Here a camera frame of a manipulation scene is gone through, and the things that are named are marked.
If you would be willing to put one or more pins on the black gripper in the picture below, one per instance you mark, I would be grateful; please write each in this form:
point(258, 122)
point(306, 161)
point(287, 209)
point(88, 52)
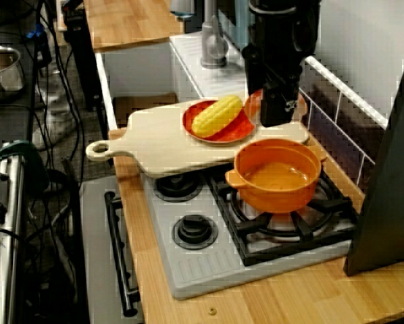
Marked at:
point(279, 67)

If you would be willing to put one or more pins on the toy salmon sushi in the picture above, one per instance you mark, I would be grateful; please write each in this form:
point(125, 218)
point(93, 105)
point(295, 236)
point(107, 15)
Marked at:
point(252, 104)

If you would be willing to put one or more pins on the red plate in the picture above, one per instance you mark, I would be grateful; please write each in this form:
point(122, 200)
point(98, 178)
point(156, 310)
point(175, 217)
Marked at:
point(235, 131)

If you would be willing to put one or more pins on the yellow toy corn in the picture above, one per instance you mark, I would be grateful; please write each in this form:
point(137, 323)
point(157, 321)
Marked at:
point(215, 114)

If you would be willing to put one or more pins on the grey toy faucet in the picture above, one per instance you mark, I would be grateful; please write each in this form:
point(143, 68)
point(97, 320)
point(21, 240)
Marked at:
point(213, 47)

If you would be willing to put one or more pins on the dark tile backsplash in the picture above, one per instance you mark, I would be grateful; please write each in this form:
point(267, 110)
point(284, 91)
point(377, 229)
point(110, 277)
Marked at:
point(323, 135)

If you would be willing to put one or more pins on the teal box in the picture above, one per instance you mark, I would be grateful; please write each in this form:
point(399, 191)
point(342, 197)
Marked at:
point(239, 27)

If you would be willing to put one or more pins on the white toy sink unit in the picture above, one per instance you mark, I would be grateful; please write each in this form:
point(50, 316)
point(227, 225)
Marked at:
point(188, 74)

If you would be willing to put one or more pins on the orange toy pot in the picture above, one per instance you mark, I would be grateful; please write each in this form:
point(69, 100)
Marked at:
point(273, 199)

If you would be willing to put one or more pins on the wooden cutting board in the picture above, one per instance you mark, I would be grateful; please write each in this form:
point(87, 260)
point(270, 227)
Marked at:
point(161, 141)

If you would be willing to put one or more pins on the black stove knob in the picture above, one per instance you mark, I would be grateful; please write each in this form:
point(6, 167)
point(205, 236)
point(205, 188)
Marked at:
point(178, 189)
point(195, 233)

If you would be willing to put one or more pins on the black burner grate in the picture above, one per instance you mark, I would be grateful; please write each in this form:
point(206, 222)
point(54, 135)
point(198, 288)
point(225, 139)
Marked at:
point(305, 227)

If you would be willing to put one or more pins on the black kitchen side panel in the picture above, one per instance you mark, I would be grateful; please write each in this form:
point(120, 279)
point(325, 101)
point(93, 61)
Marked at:
point(391, 202)

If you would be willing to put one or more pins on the grey stove top panel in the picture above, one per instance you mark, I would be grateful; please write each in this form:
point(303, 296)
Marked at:
point(205, 270)

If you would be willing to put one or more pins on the wooden kitchen countertop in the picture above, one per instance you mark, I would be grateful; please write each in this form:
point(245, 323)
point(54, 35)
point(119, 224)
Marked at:
point(306, 297)

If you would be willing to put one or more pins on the white oven door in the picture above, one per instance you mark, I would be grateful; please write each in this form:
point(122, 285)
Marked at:
point(94, 236)

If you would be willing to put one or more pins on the brass screw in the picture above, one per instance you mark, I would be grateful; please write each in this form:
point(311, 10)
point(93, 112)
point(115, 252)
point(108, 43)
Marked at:
point(212, 310)

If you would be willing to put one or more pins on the steel pot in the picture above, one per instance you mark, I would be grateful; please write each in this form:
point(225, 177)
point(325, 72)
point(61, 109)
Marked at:
point(2, 67)

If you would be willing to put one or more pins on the white backsplash trim rail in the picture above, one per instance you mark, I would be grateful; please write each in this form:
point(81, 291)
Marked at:
point(350, 87)

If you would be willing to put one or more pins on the black post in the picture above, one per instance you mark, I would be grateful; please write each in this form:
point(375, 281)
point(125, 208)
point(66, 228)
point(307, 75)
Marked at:
point(87, 67)

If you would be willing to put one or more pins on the aluminium extrusion frame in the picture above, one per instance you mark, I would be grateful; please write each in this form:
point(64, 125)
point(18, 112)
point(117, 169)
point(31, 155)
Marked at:
point(9, 219)

